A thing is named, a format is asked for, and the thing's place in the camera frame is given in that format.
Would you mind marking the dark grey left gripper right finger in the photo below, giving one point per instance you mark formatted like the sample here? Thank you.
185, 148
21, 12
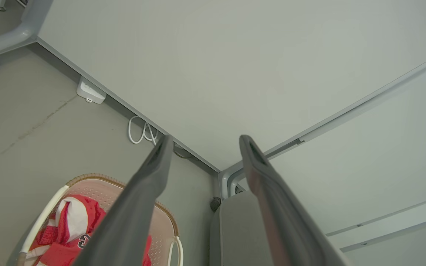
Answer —
279, 221

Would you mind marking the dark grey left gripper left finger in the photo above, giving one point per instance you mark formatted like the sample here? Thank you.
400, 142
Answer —
131, 214

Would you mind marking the white power strip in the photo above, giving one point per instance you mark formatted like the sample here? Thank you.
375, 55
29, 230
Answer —
90, 91

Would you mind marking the grey table leg with caster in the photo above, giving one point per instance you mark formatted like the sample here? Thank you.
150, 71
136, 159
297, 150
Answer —
24, 33

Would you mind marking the white partition panel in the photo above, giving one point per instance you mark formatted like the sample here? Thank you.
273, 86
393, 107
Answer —
383, 166
216, 66

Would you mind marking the grey curved partition foot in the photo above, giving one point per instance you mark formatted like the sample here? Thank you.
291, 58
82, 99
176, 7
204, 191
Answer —
234, 181
223, 183

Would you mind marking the red and white striped shorts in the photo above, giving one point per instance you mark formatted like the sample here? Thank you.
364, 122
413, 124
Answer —
78, 216

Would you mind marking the red basketball jersey with print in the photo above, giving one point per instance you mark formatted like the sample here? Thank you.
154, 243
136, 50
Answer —
61, 253

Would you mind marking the beige perforated laundry basket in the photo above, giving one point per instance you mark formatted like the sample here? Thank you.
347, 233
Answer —
100, 187

